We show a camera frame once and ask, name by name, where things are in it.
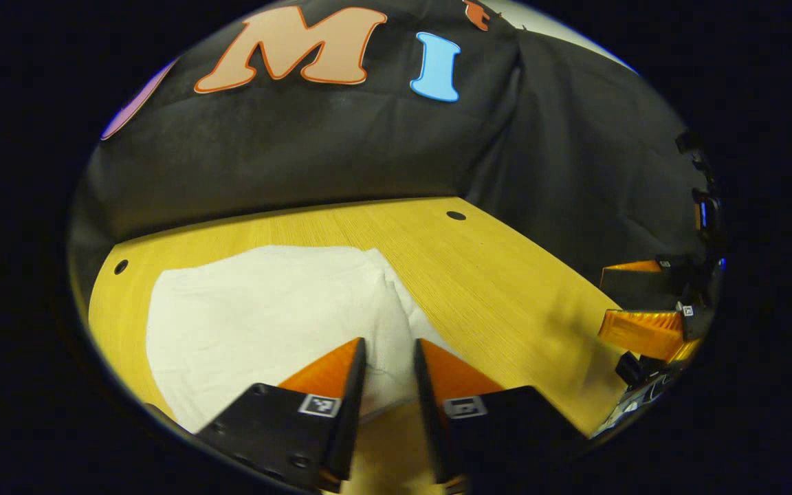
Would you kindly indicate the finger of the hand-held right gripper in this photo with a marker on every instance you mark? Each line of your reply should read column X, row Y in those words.
column 643, row 331
column 643, row 289

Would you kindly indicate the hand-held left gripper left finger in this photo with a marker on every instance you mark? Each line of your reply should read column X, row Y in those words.
column 351, row 419

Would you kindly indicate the dark patterned object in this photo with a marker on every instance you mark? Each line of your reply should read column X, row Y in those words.
column 633, row 375

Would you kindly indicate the black backdrop cloth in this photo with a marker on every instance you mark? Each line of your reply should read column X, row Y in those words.
column 300, row 151

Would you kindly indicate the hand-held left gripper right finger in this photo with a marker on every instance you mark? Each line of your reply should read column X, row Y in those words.
column 430, row 419

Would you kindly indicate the white jeans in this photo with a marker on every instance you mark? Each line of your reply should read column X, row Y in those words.
column 265, row 316

